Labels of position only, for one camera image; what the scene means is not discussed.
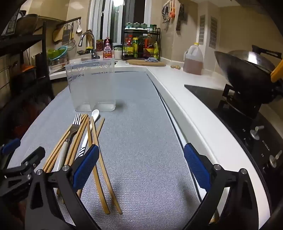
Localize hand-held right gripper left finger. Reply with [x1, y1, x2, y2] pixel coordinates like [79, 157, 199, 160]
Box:
[24, 145, 101, 230]

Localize clear plastic container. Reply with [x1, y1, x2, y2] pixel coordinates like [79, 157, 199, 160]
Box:
[65, 58, 116, 113]

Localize orange lidded black pot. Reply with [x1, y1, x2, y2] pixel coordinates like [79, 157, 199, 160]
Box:
[22, 65, 37, 77]

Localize black cylinder container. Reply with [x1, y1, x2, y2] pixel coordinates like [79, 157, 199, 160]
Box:
[35, 53, 48, 79]

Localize white wall vent grille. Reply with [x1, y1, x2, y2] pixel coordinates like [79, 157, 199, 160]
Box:
[209, 16, 218, 48]
[199, 15, 206, 43]

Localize steel wok lid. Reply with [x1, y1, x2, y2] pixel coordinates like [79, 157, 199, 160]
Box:
[228, 45, 283, 73]

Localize black wire condiment rack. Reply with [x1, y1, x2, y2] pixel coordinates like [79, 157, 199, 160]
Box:
[123, 28, 161, 61]

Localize sink sponge rack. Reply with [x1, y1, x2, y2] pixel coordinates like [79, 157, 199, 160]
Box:
[77, 46, 93, 56]

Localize black burner grate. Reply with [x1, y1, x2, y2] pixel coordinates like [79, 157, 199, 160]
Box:
[218, 84, 263, 120]

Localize black storage rack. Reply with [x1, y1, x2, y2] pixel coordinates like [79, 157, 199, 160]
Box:
[0, 21, 54, 107]

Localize row of sauce bottles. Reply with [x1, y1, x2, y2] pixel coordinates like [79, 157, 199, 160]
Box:
[123, 34, 160, 59]

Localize pink dish soap bottle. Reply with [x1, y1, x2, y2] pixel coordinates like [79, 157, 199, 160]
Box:
[103, 37, 114, 59]

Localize hanging cleaver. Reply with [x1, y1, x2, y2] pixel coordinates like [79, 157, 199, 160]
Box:
[176, 3, 185, 31]

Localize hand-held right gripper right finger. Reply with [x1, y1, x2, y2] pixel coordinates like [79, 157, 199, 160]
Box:
[182, 143, 269, 230]

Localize white handled steel fork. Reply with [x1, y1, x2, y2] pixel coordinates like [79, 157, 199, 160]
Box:
[52, 113, 82, 173]

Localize yellow capped oil jug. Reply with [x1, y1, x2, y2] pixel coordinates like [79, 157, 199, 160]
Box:
[183, 42, 204, 76]

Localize wall shelf with hooks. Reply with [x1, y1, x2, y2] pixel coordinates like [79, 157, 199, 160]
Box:
[55, 16, 82, 29]

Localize kitchen window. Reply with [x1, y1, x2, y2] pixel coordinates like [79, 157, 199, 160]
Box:
[89, 0, 146, 54]

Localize hanging mesh strainer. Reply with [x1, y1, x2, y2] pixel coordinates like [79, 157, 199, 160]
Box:
[66, 40, 77, 53]

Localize black wok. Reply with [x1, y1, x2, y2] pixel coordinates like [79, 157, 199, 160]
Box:
[214, 50, 283, 104]

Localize blue colander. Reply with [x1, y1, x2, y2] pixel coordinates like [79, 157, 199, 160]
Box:
[54, 45, 68, 60]

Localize white jar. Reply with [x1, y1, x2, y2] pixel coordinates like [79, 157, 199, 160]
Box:
[113, 45, 123, 60]

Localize black flat object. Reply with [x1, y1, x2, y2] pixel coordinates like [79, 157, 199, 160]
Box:
[1, 9, 25, 37]

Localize white striped handle spoon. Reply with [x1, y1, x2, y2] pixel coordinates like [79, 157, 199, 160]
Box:
[77, 109, 100, 158]

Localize black glass gas stove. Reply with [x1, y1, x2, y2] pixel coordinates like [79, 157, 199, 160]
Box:
[184, 84, 283, 186]

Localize bunch of wooden chopsticks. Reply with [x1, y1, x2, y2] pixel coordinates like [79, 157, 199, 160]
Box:
[43, 114, 123, 215]

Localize row of hanging kitchen tools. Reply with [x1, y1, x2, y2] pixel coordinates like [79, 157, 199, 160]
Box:
[162, 0, 177, 24]

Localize silver stove knob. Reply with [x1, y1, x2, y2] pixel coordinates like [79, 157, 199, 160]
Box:
[250, 125, 264, 140]
[269, 150, 283, 168]

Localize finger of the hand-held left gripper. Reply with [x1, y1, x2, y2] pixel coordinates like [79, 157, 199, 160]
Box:
[0, 146, 46, 198]
[0, 138, 21, 168]

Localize round wooden cutting board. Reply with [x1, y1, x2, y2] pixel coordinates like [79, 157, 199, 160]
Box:
[126, 59, 166, 67]

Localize steel kitchen faucet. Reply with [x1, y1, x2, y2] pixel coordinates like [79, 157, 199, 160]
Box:
[78, 31, 100, 60]

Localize grey woven mat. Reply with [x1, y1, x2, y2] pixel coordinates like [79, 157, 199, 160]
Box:
[5, 71, 221, 230]

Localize dark pan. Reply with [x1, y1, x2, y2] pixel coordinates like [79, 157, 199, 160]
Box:
[15, 14, 39, 37]

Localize hanging steel grater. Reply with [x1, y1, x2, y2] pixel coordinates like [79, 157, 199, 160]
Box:
[61, 24, 72, 45]

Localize row of spice jars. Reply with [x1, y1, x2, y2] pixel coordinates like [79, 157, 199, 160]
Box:
[125, 22, 158, 31]

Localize hanging wooden board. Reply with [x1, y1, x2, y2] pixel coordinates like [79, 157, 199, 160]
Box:
[53, 28, 67, 42]

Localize yellow plastic object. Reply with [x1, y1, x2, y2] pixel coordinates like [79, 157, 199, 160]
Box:
[270, 64, 283, 83]

